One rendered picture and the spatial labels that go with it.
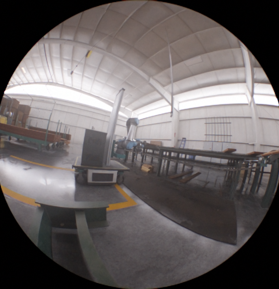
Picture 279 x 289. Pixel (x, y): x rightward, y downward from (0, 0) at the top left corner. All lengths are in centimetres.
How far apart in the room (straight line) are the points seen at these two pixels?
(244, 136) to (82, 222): 864
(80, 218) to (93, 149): 99
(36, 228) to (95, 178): 108
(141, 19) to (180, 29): 208
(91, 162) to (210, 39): 732
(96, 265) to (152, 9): 681
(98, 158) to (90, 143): 25
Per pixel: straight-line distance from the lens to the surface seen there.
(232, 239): 116
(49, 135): 316
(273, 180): 216
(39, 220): 64
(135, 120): 143
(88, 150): 133
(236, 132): 832
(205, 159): 739
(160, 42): 661
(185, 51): 680
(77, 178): 146
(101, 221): 84
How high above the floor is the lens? 69
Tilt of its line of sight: 3 degrees up
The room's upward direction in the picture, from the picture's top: 9 degrees clockwise
